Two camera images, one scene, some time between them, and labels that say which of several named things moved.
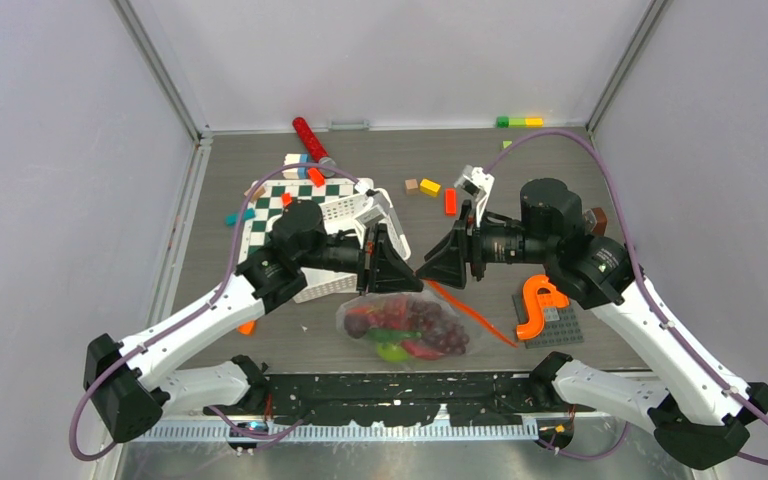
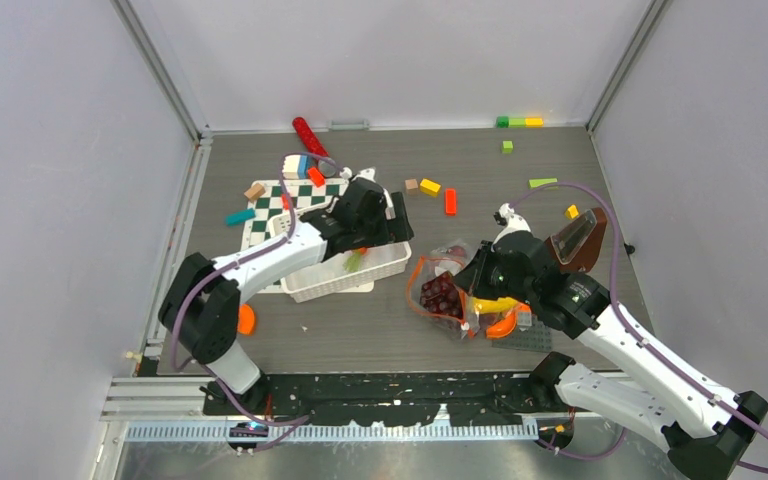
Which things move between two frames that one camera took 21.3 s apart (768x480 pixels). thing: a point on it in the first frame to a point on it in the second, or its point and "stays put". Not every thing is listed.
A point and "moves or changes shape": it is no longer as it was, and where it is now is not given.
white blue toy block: x=297 y=172 stays put
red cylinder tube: x=308 y=139 stays put
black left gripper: x=380 y=267 to x=397 y=231
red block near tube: x=316 y=177 stays put
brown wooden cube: x=411 y=187 stays put
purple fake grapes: x=435 y=327 to x=442 y=295
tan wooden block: x=258 y=193 stays put
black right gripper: x=446 y=262 to x=473 y=277
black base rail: x=404 y=398 stays put
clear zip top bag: x=408 y=327 moves or changes shape
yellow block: x=429 y=187 stays put
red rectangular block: x=450 y=201 stays put
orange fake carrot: x=420 y=351 moves or changes shape
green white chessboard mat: x=269 y=207 stays put
